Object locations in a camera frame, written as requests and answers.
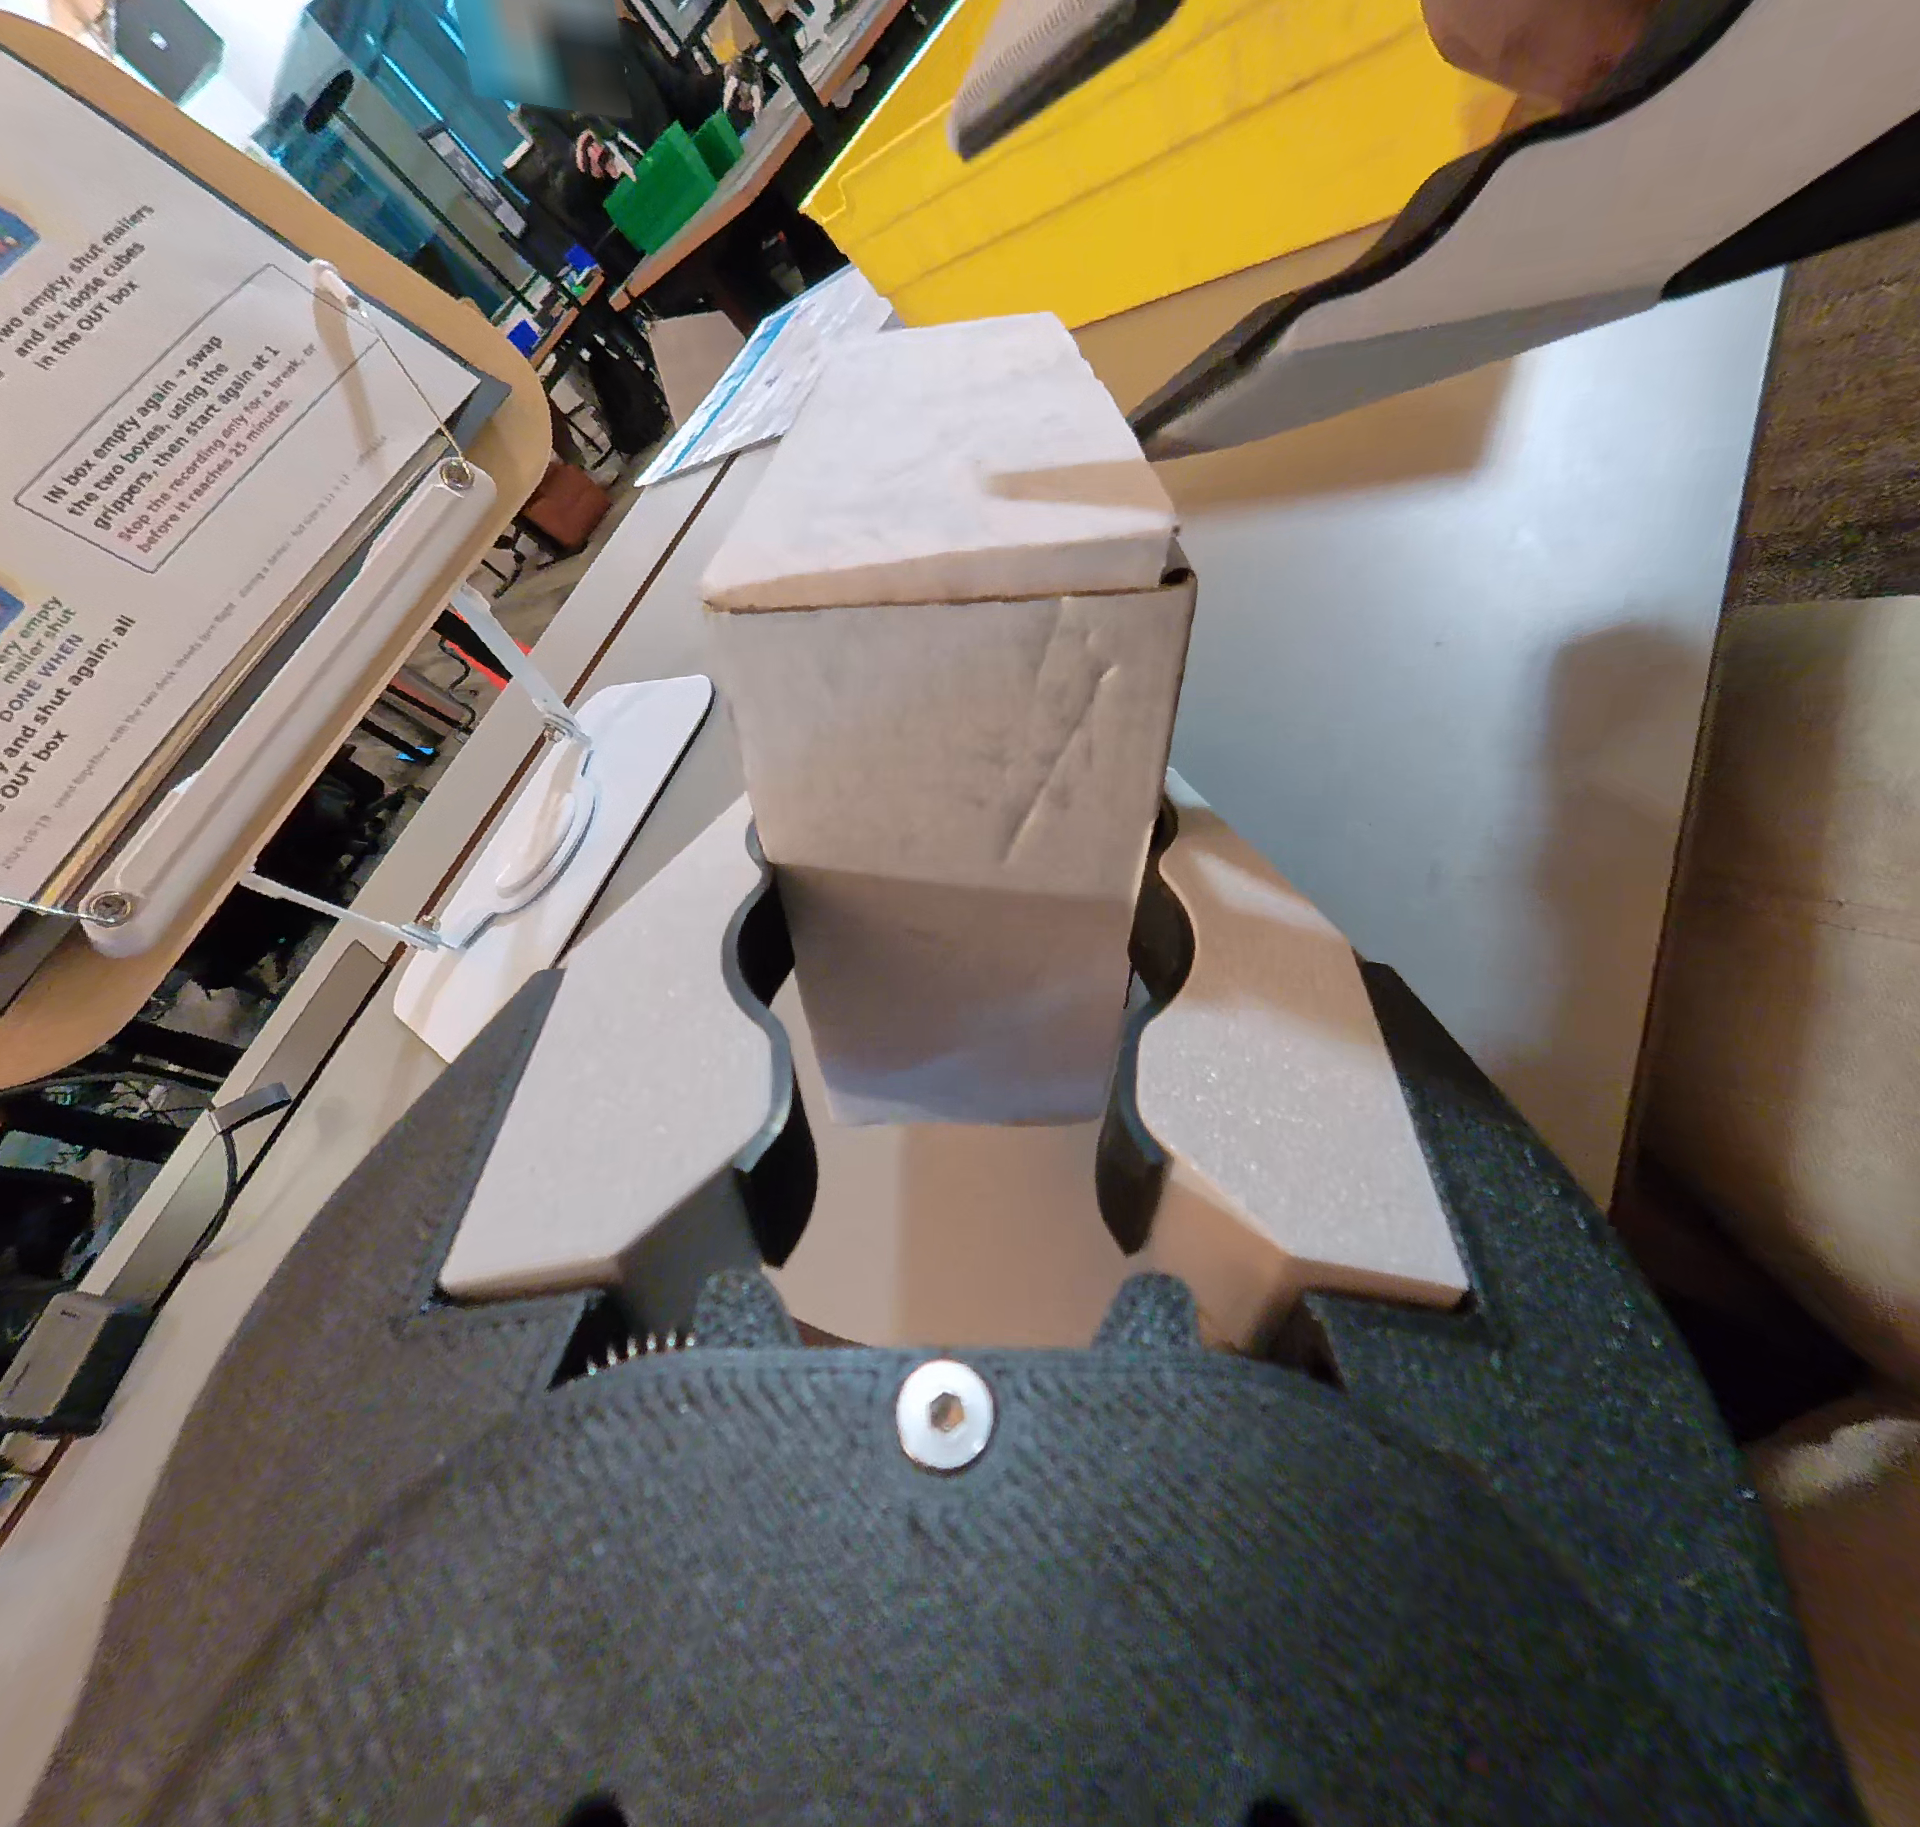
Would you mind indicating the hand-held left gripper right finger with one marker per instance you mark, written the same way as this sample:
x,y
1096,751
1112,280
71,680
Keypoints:
x,y
1290,1094

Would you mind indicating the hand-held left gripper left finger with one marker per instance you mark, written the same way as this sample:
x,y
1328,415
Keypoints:
x,y
601,1109

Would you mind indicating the yellow plastic bin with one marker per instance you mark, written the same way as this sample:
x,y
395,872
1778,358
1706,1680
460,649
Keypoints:
x,y
1126,206

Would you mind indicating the white cardboard mailer box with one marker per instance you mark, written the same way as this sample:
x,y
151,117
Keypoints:
x,y
946,689

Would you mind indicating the grey desk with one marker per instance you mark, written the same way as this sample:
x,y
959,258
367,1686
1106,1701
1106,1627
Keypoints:
x,y
1426,733

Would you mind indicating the white document stand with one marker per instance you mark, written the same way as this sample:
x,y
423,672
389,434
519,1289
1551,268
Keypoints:
x,y
631,749

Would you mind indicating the green plastic bin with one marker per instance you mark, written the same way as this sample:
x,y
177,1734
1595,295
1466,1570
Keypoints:
x,y
676,177

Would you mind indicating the blue white leaflet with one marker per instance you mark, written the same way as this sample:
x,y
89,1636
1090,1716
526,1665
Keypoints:
x,y
765,374

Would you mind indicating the black power adapter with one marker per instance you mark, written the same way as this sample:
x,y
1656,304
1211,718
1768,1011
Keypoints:
x,y
75,1363

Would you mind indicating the instruction sheet on board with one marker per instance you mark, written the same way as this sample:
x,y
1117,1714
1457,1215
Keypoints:
x,y
511,434

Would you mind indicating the blue glass cabinet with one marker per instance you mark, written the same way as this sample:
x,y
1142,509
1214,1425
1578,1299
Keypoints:
x,y
375,87

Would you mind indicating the printed instruction sheet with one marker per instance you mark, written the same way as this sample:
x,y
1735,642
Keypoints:
x,y
180,404

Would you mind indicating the black cube box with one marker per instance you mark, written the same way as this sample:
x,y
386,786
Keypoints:
x,y
177,34

